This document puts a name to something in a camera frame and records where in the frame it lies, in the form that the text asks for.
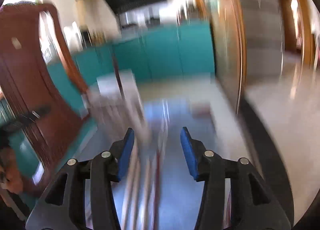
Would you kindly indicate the person's left hand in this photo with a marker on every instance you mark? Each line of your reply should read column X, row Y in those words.
column 12, row 177

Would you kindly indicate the blue striped cloth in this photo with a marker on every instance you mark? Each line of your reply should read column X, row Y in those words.
column 212, row 123

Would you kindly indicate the grey multi-door refrigerator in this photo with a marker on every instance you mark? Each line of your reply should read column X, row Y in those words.
column 264, row 38

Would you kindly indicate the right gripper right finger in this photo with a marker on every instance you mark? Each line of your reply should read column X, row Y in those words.
column 253, row 205

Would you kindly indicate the carved wooden chair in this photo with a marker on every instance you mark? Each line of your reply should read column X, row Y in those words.
column 27, row 85

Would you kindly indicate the beige plastic utensil basket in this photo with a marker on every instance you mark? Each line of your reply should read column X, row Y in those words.
column 115, row 104

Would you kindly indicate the dark red chopstick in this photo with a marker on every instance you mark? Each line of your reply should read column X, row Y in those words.
column 157, row 180

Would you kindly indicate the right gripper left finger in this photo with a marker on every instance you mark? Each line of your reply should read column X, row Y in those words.
column 62, row 204

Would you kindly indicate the glass sliding door wooden frame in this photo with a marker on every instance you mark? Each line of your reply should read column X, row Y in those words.
column 228, row 35

